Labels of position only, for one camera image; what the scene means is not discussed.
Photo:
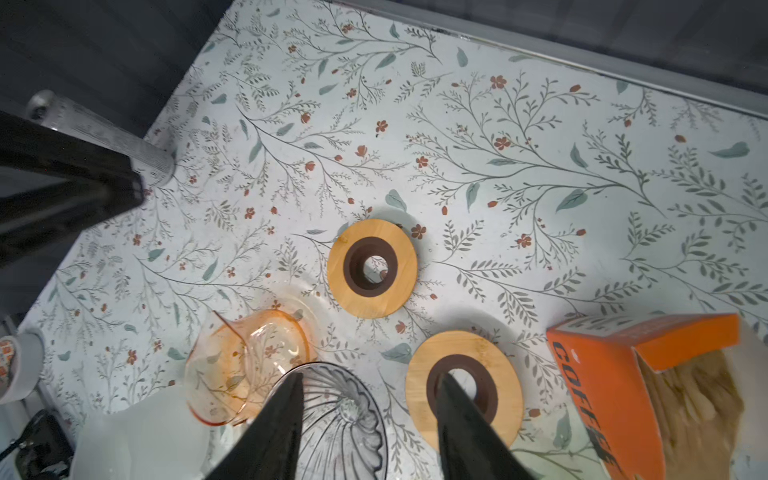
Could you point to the grey glass dripper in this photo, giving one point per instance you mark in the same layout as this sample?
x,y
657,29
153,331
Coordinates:
x,y
343,433

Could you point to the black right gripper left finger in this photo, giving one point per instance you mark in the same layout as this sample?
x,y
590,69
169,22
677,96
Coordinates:
x,y
269,448

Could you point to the frosted glass carafe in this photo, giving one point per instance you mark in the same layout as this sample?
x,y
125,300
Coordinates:
x,y
156,438

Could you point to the orange coffee filter box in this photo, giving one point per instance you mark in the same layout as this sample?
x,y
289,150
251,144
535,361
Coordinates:
x,y
680,396

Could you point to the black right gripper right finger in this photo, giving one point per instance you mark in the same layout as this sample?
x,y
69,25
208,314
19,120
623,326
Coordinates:
x,y
469,447

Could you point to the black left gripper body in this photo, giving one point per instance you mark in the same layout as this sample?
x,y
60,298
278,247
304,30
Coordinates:
x,y
54,186

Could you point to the orange glass pitcher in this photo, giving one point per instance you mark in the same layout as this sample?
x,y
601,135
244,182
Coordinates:
x,y
234,364

